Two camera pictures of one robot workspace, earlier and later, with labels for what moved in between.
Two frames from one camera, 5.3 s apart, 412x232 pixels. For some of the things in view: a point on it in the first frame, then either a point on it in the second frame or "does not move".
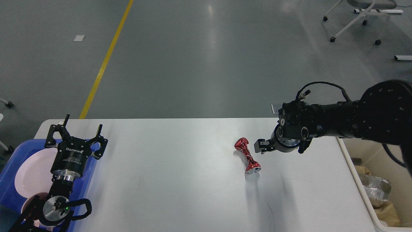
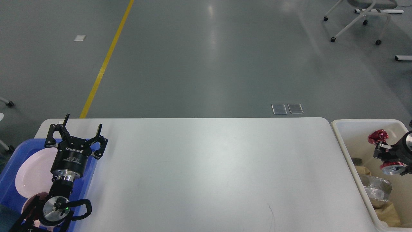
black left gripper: x=69 y=161 does not move
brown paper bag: x=362 y=169 does not move
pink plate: x=35 y=177 does not move
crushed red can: x=240 y=144 → x=391 y=168
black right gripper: x=278 y=141 → x=404 y=154
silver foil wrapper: x=376 y=188 does not move
